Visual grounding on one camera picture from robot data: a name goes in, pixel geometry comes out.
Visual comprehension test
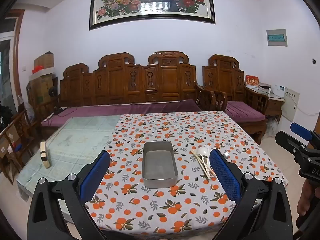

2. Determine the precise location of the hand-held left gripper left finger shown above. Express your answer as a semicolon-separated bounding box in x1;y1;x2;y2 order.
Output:
27;150;111;240

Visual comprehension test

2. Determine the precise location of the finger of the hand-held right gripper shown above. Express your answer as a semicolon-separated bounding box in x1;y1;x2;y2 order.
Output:
290;122;313;141
275;131;307;156

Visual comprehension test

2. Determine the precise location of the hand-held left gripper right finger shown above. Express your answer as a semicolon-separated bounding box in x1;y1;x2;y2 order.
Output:
209;149;293;240

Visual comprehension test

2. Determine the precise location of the cream chopstick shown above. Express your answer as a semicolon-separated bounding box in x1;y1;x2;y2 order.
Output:
191;150;211;180
197;154;212;178

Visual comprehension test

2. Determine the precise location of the metal tray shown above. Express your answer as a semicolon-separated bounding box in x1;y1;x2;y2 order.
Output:
142;141;178;188

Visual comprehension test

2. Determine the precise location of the person's right hand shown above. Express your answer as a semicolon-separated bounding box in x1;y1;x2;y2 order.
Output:
297;179;317;216

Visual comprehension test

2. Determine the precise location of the white plastic bag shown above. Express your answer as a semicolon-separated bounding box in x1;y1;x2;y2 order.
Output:
264;119;278;138

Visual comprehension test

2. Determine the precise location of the wooden side table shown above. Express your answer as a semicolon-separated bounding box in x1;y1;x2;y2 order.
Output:
259;90;285;130

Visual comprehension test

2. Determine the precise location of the white device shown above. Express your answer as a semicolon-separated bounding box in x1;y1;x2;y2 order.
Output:
271;85;286;97

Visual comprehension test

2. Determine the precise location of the purple armchair cushion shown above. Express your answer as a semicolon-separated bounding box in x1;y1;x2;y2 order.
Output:
225;101;266;123

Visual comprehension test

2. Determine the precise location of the orange print tablecloth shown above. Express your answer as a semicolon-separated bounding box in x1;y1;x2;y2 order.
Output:
84;111;288;234

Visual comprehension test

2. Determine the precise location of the red card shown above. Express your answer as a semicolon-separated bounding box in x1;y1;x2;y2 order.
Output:
245;74;259;87

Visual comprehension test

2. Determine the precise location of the carved wooden armchair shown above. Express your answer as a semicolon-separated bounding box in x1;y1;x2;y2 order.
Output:
201;54;270;145

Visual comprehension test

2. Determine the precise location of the carved wooden sofa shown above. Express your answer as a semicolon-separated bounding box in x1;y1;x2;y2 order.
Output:
41;51;203;140

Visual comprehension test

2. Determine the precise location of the wooden rack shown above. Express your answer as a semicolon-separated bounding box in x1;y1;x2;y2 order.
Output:
0;109;34;184

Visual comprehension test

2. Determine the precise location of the large cardboard box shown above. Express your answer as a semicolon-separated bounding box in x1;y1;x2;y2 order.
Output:
28;74;55;103

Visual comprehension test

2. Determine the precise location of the small cardboard box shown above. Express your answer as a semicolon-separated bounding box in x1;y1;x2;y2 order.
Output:
33;52;55;70

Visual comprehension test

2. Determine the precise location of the framed flower painting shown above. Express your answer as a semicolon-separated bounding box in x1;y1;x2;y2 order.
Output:
89;0;216;31

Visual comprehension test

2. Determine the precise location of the grey wall electrical box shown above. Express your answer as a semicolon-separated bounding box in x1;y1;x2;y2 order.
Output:
266;28;288;47

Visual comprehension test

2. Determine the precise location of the wooden door frame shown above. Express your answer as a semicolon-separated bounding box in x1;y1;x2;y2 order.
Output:
9;9;26;112

